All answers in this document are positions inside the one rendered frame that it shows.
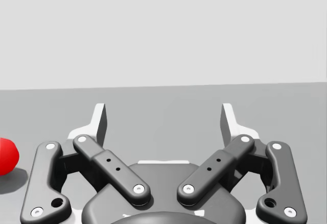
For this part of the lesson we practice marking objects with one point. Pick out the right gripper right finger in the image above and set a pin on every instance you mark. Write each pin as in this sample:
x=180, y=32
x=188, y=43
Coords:
x=224, y=160

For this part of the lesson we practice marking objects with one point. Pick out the red ball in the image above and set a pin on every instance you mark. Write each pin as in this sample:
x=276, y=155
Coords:
x=7, y=156

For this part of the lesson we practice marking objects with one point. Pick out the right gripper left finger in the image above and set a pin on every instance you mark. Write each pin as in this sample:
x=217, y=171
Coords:
x=102, y=160

